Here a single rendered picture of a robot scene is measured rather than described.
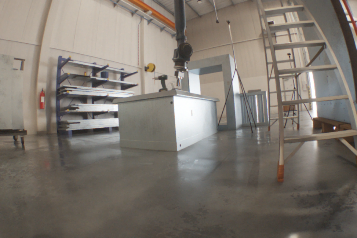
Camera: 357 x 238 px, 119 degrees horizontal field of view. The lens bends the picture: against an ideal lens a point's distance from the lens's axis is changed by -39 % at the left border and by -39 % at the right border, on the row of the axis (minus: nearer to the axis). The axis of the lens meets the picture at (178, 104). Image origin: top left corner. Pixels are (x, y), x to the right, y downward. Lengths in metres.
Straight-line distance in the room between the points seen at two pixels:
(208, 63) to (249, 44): 8.44
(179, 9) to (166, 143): 1.48
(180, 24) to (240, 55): 10.15
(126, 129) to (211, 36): 11.42
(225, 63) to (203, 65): 0.49
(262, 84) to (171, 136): 9.84
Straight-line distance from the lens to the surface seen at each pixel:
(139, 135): 2.11
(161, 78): 2.10
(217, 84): 11.89
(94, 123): 5.37
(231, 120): 3.52
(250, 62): 11.68
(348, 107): 1.24
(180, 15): 1.96
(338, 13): 1.90
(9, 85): 3.50
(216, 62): 3.71
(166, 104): 1.86
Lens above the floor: 0.39
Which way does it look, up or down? 3 degrees up
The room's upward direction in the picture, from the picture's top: 4 degrees counter-clockwise
